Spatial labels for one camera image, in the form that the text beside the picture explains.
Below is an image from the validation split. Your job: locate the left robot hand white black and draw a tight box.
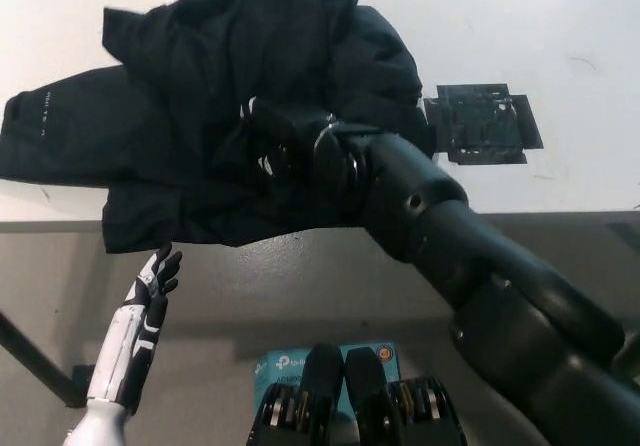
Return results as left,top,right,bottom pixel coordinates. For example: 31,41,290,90
87,244,184,410

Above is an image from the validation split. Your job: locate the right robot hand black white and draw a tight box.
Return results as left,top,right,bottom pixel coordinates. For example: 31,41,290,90
239,95,346,198

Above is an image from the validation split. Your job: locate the black Columbia jacket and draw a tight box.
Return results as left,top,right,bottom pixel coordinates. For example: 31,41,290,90
0,0,432,256

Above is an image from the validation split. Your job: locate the teal tp-link box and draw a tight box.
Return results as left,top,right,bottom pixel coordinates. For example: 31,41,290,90
253,341,399,407

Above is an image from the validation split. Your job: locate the large black tape patch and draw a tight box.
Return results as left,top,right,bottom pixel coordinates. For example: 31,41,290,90
423,83,545,167

